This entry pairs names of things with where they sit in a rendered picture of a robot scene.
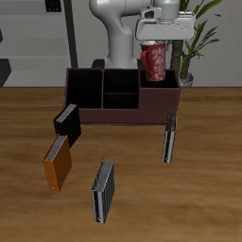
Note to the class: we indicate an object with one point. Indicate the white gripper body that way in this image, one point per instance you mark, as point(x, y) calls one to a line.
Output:
point(167, 30)

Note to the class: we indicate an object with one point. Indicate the red patterned mug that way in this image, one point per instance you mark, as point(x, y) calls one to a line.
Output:
point(156, 61)

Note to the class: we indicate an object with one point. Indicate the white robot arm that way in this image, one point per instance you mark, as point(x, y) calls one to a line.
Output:
point(121, 41)

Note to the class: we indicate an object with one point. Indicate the dark brown desk caddy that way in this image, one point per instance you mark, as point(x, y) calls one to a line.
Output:
point(157, 105)

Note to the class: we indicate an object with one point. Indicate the green pot plant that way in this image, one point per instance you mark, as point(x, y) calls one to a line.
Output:
point(193, 47)

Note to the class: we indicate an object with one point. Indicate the grey book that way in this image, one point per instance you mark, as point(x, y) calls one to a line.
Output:
point(104, 189)
point(169, 141)

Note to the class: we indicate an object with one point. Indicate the black book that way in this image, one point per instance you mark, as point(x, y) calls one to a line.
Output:
point(70, 126)

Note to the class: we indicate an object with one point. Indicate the orange book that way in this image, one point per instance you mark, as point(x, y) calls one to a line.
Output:
point(60, 164)

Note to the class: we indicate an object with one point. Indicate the flat black base plate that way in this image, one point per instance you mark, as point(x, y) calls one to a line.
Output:
point(98, 64)

